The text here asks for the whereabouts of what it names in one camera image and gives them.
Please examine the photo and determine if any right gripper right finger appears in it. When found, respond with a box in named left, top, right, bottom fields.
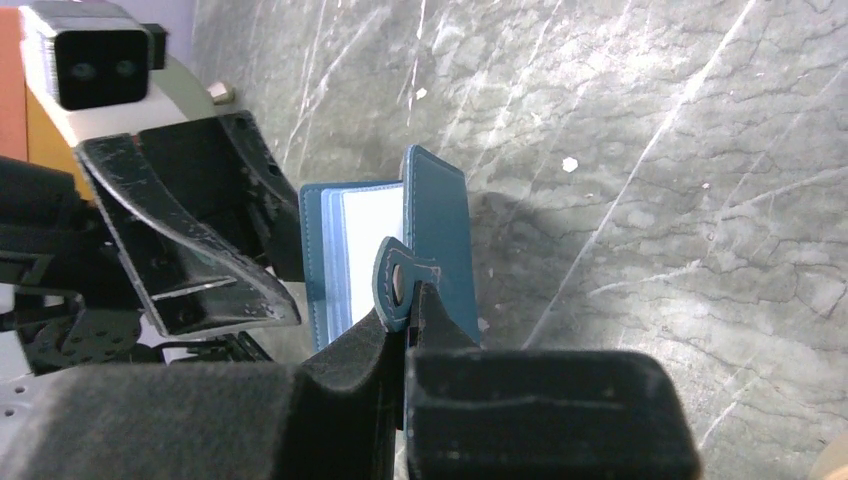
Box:
left=405, top=283, right=702, bottom=479

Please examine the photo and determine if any blue leather card holder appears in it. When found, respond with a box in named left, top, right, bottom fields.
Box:
left=298, top=144, right=482, bottom=432

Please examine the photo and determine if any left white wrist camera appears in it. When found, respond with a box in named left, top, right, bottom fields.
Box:
left=18, top=1, right=215, bottom=148

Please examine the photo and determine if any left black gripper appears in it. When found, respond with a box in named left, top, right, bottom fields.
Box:
left=1, top=135, right=302, bottom=374

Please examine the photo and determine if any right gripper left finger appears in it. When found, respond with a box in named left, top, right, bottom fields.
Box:
left=1, top=314, right=405, bottom=479

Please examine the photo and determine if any tan card tray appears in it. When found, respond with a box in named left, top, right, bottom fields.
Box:
left=807, top=434, right=848, bottom=480

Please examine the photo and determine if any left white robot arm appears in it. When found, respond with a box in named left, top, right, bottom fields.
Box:
left=1, top=110, right=304, bottom=448

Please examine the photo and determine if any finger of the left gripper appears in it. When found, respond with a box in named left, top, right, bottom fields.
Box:
left=139, top=110, right=304, bottom=282

